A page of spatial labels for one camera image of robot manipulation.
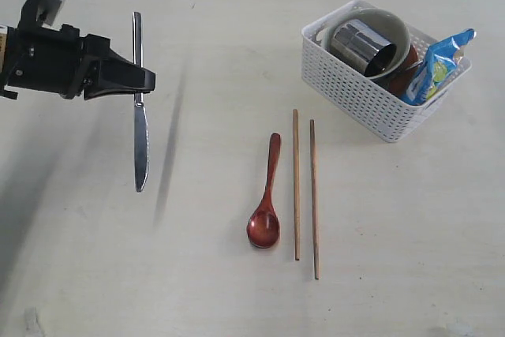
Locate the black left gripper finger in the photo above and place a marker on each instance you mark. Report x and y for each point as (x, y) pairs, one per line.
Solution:
(114, 75)

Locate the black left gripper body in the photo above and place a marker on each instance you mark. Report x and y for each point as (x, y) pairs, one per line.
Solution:
(48, 60)

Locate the stainless steel knife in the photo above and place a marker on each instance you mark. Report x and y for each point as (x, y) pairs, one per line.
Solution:
(140, 125)

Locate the wooden chopstick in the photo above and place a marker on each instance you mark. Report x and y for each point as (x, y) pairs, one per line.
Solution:
(314, 199)
(296, 186)

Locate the red-brown wooden spoon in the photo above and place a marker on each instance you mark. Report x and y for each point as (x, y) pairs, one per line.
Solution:
(263, 227)

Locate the stainless steel cup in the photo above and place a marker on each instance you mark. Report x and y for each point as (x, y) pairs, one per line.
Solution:
(362, 48)

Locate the cream ceramic bowl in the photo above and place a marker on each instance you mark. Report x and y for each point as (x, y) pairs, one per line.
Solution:
(385, 23)

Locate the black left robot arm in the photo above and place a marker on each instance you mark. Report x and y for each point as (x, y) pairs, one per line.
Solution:
(2, 61)

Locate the white plastic woven basket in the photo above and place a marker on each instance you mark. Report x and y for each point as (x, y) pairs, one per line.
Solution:
(361, 98)

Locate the red-brown wooden bowl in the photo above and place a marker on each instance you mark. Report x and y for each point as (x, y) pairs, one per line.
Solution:
(400, 79)

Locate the blue snack bag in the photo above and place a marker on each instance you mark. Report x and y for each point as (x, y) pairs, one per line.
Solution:
(440, 61)

